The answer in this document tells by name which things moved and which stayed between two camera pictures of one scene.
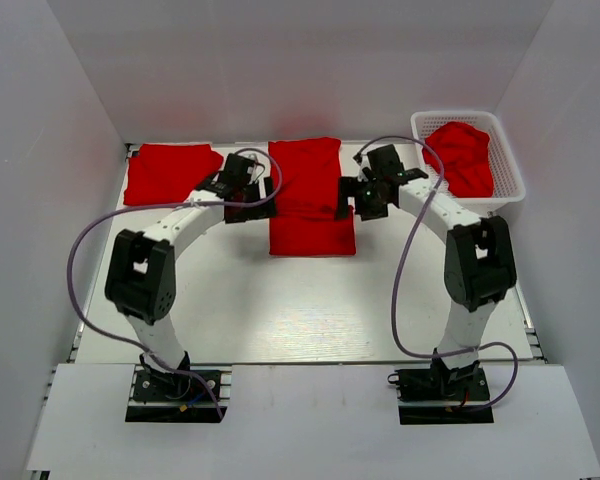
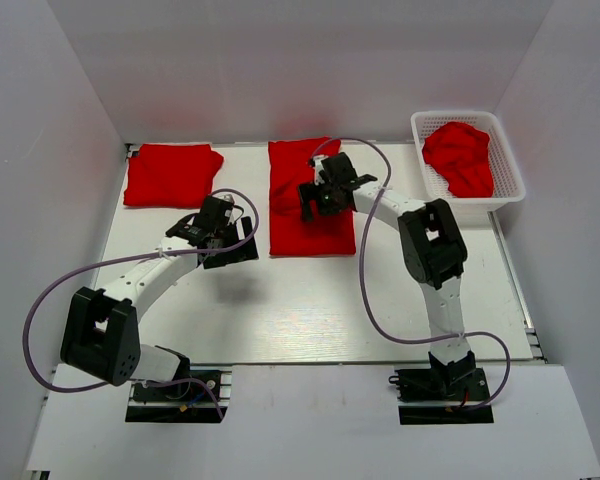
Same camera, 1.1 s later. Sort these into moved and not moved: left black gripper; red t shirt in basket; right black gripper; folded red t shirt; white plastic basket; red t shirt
Moved: left black gripper; right black gripper
Not moved: folded red t shirt; red t shirt; white plastic basket; red t shirt in basket
